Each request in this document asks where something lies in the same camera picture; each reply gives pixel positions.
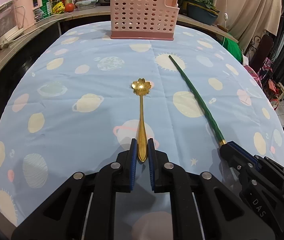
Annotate green chopstick gold band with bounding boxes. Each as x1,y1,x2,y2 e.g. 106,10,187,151
168,55,226,146

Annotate gold flower-shaped spoon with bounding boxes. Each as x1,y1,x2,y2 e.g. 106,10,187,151
131,78,151,163

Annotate blue planet pattern tablecloth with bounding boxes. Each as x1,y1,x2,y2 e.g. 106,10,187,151
0,22,284,226

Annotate green plastic bag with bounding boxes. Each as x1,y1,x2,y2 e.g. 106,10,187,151
222,37,243,64

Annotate beige hanging curtain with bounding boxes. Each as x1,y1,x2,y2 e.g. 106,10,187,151
213,0,282,50

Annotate dark blue bowl with greens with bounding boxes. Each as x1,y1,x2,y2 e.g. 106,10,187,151
186,0,220,25

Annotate pink perforated utensil holder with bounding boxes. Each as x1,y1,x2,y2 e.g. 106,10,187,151
110,0,179,41

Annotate yellow snack packet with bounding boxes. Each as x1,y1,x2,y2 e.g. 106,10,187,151
52,2,65,15

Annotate red tomato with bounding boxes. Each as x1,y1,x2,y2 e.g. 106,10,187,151
64,3,75,12

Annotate white blender with jar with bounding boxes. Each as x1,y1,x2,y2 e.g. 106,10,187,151
0,1,24,49

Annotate clear glass food container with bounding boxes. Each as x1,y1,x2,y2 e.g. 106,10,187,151
75,0,98,10

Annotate green tin can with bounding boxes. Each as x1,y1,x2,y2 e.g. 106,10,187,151
34,0,52,22

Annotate pink electric kettle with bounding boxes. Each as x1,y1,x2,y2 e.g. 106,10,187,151
13,0,42,29

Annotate white power cable with plug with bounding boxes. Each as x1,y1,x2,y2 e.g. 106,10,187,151
0,29,36,49

